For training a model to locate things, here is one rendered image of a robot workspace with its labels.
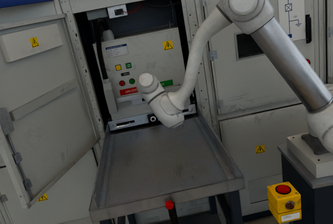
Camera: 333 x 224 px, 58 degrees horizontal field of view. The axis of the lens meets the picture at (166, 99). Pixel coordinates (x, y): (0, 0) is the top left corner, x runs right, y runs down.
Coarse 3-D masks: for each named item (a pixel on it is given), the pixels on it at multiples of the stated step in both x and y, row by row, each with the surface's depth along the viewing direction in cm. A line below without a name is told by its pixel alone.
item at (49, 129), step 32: (0, 32) 121; (32, 32) 134; (64, 32) 159; (0, 64) 120; (32, 64) 136; (64, 64) 157; (0, 96) 119; (32, 96) 135; (64, 96) 156; (0, 128) 115; (32, 128) 134; (64, 128) 154; (96, 128) 176; (32, 160) 133; (64, 160) 152; (32, 192) 131
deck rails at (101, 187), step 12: (204, 120) 165; (108, 132) 177; (204, 132) 161; (108, 144) 169; (216, 144) 144; (108, 156) 155; (216, 156) 136; (228, 156) 122; (108, 168) 143; (228, 168) 125; (96, 180) 123; (108, 180) 133; (96, 192) 119; (96, 204) 115
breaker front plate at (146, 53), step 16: (160, 32) 169; (176, 32) 170; (96, 48) 168; (128, 48) 170; (144, 48) 171; (160, 48) 172; (176, 48) 173; (112, 64) 172; (144, 64) 174; (160, 64) 175; (176, 64) 176; (112, 80) 175; (128, 80) 176; (160, 80) 178; (176, 80) 179; (128, 112) 182; (144, 112) 183
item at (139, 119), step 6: (192, 102) 187; (186, 108) 184; (192, 108) 184; (144, 114) 182; (186, 114) 185; (114, 120) 181; (120, 120) 181; (126, 120) 182; (132, 120) 182; (138, 120) 183; (144, 120) 183; (126, 126) 183
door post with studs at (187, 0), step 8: (184, 0) 162; (192, 0) 162; (184, 8) 163; (192, 8) 163; (184, 16) 164; (192, 16) 164; (192, 24) 166; (192, 32) 167; (200, 64) 173; (200, 72) 175; (200, 80) 176; (200, 88) 177; (200, 96) 179; (200, 104) 181; (208, 104) 181; (208, 112) 183; (208, 120) 184
